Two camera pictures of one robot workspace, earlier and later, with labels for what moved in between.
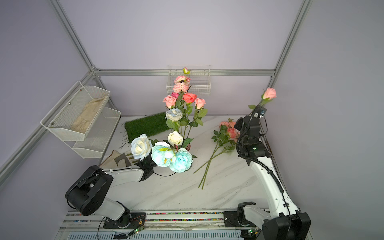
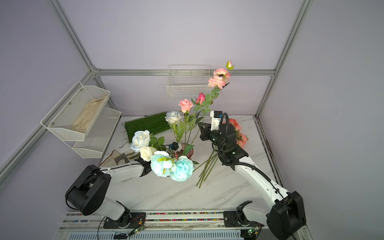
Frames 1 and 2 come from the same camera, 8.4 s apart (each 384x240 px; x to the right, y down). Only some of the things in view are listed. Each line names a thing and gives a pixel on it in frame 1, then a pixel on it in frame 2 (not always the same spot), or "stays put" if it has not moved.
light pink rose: (170, 101) to (185, 105)
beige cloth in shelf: (84, 119) stays put
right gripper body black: (240, 125) to (215, 137)
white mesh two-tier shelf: (81, 114) stays put
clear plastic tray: (159, 225) stays put
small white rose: (175, 138) to (146, 153)
